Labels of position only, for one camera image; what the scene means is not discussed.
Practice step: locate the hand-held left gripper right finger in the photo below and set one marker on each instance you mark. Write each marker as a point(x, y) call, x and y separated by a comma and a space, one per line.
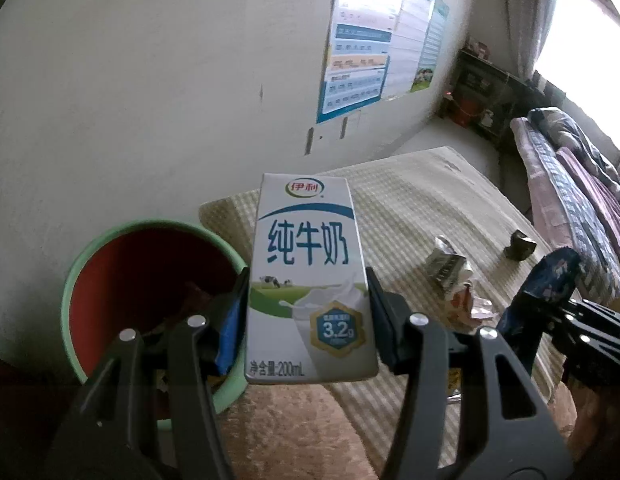
point(382, 325)

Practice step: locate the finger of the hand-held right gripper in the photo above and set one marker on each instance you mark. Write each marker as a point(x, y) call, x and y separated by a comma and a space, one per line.
point(520, 325)

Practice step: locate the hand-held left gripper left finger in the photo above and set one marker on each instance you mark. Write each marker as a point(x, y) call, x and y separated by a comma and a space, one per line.
point(230, 332)

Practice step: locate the dark blue wrapper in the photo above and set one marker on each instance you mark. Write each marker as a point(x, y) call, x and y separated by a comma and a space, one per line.
point(555, 275)

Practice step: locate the white and blue milk carton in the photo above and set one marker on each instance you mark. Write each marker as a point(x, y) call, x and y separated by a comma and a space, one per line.
point(305, 260)

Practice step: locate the green and red waste bin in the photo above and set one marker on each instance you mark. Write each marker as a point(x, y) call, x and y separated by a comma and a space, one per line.
point(135, 270)

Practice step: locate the pink and white wrapper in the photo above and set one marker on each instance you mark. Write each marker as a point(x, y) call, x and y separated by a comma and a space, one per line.
point(472, 307)

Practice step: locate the small dark box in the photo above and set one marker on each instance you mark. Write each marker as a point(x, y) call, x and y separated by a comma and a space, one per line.
point(520, 246)

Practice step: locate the peach fleece blanket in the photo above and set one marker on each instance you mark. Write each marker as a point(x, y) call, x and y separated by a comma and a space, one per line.
point(300, 435)

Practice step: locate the bed with striped bedding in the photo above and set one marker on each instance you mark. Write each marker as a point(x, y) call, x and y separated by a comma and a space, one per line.
point(580, 185)

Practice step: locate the dark storage shelf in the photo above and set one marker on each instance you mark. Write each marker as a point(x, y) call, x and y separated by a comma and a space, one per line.
point(485, 85)

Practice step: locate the bright window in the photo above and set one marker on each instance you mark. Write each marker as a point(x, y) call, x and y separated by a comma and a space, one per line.
point(590, 60)

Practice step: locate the grey curtain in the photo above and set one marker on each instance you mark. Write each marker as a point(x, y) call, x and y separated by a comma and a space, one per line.
point(530, 15)

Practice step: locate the blue chart wall poster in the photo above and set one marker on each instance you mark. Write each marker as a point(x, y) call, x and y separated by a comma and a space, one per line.
point(355, 60)

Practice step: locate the green bordered wall poster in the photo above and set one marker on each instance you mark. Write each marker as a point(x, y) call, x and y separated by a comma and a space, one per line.
point(425, 35)

